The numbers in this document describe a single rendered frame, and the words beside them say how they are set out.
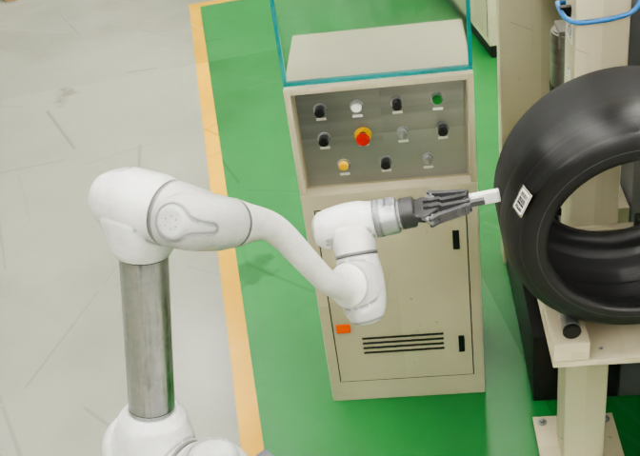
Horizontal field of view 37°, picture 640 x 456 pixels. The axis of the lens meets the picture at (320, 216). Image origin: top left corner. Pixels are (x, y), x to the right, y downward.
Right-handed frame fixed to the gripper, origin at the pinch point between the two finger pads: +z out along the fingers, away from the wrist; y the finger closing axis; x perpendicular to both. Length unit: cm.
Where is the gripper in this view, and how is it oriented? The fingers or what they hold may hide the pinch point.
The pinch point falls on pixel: (484, 197)
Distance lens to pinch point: 224.6
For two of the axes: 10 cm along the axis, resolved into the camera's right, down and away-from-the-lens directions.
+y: 0.4, -5.7, 8.2
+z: 9.6, -1.9, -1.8
